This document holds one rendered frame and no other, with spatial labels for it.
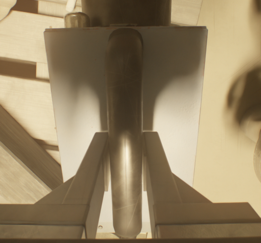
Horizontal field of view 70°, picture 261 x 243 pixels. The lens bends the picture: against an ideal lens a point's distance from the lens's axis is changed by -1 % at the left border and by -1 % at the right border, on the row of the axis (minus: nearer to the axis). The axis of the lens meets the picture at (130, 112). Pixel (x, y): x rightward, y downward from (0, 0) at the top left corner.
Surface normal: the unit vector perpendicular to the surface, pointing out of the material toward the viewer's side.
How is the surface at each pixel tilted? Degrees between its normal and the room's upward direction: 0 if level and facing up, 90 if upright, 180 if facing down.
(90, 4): 43
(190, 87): 0
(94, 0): 36
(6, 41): 0
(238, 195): 0
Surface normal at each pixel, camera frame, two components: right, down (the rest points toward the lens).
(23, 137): 0.79, -0.59
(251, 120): -0.95, -0.29
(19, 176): 0.00, 0.29
